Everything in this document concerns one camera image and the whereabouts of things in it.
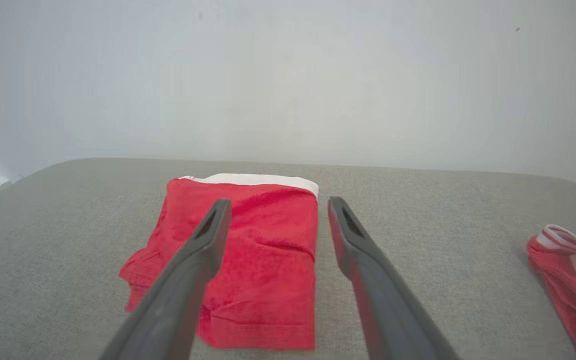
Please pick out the red jersey with white sleeves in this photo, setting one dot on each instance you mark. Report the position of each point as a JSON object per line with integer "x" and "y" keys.
{"x": 573, "y": 285}

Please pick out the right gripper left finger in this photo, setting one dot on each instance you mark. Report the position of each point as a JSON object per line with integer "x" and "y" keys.
{"x": 178, "y": 295}

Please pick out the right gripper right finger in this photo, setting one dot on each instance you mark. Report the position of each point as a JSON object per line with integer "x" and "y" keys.
{"x": 383, "y": 300}

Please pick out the red shorts with white stripe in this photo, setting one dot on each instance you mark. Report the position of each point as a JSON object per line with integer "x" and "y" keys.
{"x": 268, "y": 225}

